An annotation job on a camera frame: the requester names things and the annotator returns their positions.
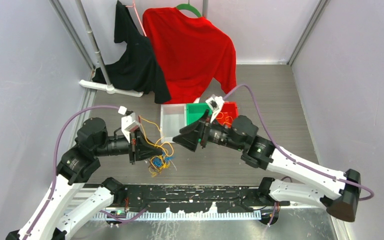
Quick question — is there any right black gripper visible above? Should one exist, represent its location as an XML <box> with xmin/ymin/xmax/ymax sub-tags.
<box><xmin>172</xmin><ymin>108</ymin><xmax>244</xmax><ymax>152</ymax></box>

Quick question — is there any yellow cable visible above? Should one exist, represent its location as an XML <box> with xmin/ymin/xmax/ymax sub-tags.
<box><xmin>216</xmin><ymin>111</ymin><xmax>234</xmax><ymax>127</ymax></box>
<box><xmin>138</xmin><ymin>115</ymin><xmax>176</xmax><ymax>178</ymax></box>

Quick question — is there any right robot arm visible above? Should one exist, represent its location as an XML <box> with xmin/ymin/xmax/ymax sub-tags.
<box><xmin>172</xmin><ymin>111</ymin><xmax>361</xmax><ymax>222</ymax></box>

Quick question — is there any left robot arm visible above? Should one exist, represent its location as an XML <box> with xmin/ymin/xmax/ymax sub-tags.
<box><xmin>6</xmin><ymin>117</ymin><xmax>163</xmax><ymax>240</ymax></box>

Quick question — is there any green plastic bin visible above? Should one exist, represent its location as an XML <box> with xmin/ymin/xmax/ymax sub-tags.
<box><xmin>186</xmin><ymin>102</ymin><xmax>212</xmax><ymax>125</ymax></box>

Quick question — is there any white plastic bin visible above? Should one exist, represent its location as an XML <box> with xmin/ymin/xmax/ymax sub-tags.
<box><xmin>160</xmin><ymin>104</ymin><xmax>187</xmax><ymax>143</ymax></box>

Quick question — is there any red plastic bin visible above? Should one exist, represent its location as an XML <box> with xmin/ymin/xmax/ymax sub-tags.
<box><xmin>216</xmin><ymin>101</ymin><xmax>239</xmax><ymax>128</ymax></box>

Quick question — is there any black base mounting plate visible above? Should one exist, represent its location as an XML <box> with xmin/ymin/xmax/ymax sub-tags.
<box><xmin>109</xmin><ymin>184</ymin><xmax>274</xmax><ymax>214</ymax></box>

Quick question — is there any white clothes rack stand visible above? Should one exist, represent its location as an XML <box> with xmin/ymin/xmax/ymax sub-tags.
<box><xmin>75</xmin><ymin>0</ymin><xmax>144</xmax><ymax>98</ymax></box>

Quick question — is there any red t-shirt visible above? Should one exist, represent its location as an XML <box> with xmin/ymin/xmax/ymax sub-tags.
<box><xmin>142</xmin><ymin>7</ymin><xmax>237</xmax><ymax>104</ymax></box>

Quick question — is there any black t-shirt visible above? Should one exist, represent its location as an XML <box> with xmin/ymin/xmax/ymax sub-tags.
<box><xmin>105</xmin><ymin>1</ymin><xmax>172</xmax><ymax>104</ymax></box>

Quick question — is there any green clothes hanger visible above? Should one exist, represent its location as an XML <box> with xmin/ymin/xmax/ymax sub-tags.
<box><xmin>175</xmin><ymin>3</ymin><xmax>202</xmax><ymax>18</ymax></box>

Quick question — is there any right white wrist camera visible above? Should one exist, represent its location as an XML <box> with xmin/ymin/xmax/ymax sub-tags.
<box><xmin>205</xmin><ymin>94</ymin><xmax>225</xmax><ymax>123</ymax></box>

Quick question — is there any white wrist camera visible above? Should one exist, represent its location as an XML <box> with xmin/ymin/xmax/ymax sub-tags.
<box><xmin>121</xmin><ymin>110</ymin><xmax>140</xmax><ymax>143</ymax></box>
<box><xmin>205</xmin><ymin>94</ymin><xmax>225</xmax><ymax>123</ymax></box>

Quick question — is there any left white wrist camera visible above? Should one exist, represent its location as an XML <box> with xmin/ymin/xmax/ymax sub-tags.
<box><xmin>121</xmin><ymin>110</ymin><xmax>140</xmax><ymax>143</ymax></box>

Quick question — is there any aluminium frame rail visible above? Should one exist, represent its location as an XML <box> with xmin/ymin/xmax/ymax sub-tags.
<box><xmin>63</xmin><ymin>177</ymin><xmax>345</xmax><ymax>214</ymax></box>

